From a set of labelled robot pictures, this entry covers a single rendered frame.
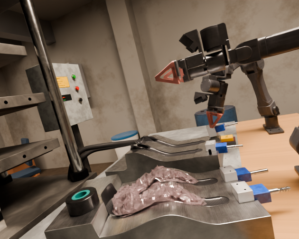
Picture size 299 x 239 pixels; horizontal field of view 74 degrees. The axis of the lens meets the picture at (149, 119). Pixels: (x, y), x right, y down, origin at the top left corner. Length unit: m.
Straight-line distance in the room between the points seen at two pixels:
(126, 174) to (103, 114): 3.01
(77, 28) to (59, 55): 0.65
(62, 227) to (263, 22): 3.12
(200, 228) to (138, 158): 0.43
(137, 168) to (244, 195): 0.46
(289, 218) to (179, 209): 0.26
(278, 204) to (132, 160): 0.52
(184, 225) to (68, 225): 0.27
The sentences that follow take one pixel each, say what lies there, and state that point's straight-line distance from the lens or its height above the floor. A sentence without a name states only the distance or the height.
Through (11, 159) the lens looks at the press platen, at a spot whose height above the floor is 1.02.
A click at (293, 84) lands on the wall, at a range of 3.29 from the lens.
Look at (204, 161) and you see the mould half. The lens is 0.77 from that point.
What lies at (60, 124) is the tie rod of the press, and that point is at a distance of 1.16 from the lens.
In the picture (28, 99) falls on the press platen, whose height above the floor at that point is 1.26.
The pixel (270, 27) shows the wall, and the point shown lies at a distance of 3.26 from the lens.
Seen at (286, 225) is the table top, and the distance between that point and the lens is 0.60.
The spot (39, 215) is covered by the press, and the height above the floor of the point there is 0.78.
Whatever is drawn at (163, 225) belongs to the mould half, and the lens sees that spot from 0.50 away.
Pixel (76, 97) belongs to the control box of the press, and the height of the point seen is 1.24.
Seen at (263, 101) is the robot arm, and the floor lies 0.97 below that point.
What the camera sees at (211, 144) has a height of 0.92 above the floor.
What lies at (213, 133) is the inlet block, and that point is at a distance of 0.95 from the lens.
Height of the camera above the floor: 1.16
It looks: 8 degrees down
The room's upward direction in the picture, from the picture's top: 14 degrees counter-clockwise
